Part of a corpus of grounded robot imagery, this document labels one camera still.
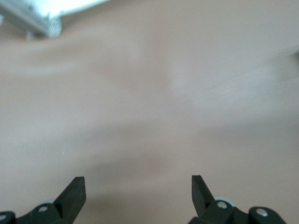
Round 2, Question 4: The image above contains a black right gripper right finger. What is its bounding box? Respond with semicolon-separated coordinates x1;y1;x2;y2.
188;175;286;224

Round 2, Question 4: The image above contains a brown table mat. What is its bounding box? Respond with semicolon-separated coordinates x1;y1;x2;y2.
0;0;299;224

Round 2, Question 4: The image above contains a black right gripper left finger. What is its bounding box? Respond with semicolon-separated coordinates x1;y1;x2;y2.
0;176;86;224

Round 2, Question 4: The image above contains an aluminium frame beam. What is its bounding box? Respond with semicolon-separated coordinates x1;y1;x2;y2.
0;0;63;39

